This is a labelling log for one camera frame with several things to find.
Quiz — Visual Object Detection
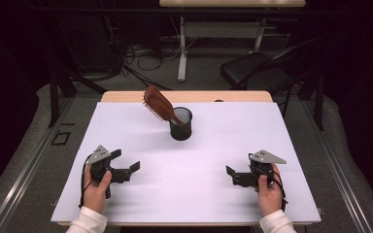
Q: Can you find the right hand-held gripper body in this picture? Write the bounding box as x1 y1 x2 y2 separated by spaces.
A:
232 150 288 188

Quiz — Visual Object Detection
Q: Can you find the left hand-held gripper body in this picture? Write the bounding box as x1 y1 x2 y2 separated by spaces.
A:
85 145 132 199

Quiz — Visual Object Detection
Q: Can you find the black mesh pen holder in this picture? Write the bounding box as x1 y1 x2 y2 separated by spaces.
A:
168 106 193 142

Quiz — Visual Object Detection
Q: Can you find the brown wooden spatula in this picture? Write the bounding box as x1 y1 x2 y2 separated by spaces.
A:
142 84 188 129

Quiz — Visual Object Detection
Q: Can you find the person's left hand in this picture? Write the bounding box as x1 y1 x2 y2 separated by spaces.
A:
83 164 113 215

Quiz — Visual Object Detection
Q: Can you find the person's right hand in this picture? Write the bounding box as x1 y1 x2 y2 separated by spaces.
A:
254 163 285 217

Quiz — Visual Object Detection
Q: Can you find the black metal stand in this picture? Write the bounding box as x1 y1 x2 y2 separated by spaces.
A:
297 72 325 132
47 69 109 129

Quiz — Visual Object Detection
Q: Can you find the light wooden table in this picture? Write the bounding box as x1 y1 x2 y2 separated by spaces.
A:
57 90 322 227

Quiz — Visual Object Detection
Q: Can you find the black folding chair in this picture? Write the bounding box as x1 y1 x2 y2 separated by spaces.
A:
220 36 325 98

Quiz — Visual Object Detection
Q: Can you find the white-legged desk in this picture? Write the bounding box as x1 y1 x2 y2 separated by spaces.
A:
158 0 307 83

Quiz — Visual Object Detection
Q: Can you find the black horizontal bar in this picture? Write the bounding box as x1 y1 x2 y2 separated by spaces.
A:
28 7 338 17

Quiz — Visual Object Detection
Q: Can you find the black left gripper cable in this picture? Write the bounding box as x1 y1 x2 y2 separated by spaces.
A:
78 154 95 209

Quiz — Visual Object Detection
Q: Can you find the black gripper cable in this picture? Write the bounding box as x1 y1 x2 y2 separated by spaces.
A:
78 154 95 209
260 166 288 212

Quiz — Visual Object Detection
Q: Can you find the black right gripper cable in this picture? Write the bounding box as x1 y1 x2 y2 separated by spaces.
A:
260 166 288 212

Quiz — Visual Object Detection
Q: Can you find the aluminium floor rail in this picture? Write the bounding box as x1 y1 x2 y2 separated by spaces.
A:
0 96 76 233
299 96 373 233

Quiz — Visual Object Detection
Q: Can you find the bundle of black floor cables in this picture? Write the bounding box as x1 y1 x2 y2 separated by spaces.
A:
122 42 184 91

